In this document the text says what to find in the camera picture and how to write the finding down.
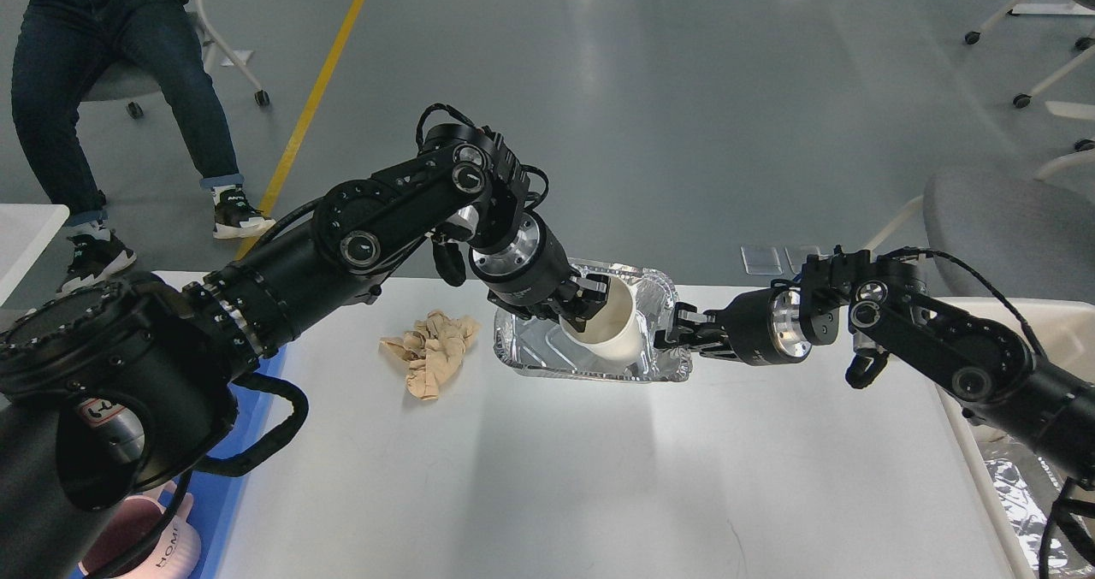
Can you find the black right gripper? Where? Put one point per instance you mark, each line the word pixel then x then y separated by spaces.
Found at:
pixel 773 326

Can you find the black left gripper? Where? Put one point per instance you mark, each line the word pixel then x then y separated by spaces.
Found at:
pixel 533 273

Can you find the white paper cup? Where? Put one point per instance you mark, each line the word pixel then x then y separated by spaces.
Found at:
pixel 614 332

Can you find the aluminium foil tray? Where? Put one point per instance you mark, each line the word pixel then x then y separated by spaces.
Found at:
pixel 539 348

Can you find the beige cloth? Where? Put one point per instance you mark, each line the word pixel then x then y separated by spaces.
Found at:
pixel 432 351

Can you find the pink ribbed mug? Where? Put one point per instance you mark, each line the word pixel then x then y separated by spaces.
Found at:
pixel 173 554

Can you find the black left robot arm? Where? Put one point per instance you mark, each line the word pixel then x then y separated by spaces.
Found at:
pixel 128 384

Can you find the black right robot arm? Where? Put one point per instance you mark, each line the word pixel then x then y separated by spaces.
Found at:
pixel 1001 378

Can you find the clear floor plate left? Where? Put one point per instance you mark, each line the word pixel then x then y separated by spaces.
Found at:
pixel 762 260

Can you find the clear floor plate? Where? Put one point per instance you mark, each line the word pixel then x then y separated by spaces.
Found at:
pixel 762 260
pixel 796 256

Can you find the clear floor plate right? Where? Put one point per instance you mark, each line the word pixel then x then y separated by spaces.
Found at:
pixel 796 256

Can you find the grey office chair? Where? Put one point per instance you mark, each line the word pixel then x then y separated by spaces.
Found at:
pixel 1028 238

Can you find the white plastic bin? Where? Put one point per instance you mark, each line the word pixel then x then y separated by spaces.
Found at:
pixel 1065 330

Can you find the foil tray in bin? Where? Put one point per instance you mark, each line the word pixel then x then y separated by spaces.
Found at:
pixel 1026 488

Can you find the blue plastic tray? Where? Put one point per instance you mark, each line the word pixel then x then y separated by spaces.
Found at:
pixel 216 498

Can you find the white paper scrap on floor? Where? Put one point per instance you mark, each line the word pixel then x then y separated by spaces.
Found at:
pixel 236 58

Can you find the white chair under person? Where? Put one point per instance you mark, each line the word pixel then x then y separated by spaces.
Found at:
pixel 124 80

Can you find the white side table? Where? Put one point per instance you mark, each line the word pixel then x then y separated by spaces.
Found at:
pixel 26 229

